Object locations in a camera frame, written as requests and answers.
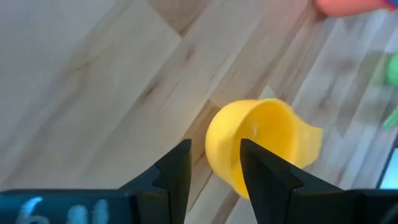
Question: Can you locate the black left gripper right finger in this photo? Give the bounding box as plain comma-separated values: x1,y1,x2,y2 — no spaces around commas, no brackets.
239,138,342,224

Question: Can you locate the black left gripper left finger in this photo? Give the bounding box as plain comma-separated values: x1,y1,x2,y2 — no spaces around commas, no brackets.
121,139,192,224

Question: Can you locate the yellow measuring cup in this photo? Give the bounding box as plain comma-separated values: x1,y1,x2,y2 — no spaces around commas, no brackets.
205,98,323,200

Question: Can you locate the green measuring cup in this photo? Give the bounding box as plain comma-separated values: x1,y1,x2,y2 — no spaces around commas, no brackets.
382,52,398,130

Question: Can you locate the orange measuring cup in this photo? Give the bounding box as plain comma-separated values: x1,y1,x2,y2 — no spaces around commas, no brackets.
313,0,398,18

